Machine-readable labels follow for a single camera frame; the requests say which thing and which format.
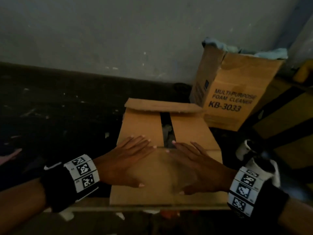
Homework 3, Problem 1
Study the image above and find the person's right hand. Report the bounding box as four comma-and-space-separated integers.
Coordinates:
166, 141, 237, 196

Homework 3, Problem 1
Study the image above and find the person's left hand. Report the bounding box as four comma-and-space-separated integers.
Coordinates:
94, 135, 157, 189

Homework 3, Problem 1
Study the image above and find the plain brown cardboard box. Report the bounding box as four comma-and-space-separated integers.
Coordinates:
110, 98, 229, 207

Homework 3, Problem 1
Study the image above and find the person's left forearm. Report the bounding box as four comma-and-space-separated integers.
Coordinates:
0, 178, 49, 235

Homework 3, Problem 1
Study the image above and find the person's right forearm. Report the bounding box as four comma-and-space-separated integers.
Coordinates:
278, 198, 313, 235

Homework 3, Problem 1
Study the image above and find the black wristband with marker tags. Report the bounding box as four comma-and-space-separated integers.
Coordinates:
40, 154, 100, 213
227, 166, 290, 227

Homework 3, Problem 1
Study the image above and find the white and black object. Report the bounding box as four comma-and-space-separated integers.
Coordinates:
236, 139, 281, 187

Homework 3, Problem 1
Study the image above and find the printed brown cardboard box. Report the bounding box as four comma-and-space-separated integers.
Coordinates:
189, 44, 285, 132

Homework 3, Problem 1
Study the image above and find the yellow wooden furniture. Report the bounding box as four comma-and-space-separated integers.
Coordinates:
245, 60, 313, 194

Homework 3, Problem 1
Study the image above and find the light blue cloth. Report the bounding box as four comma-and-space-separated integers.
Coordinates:
202, 37, 288, 59

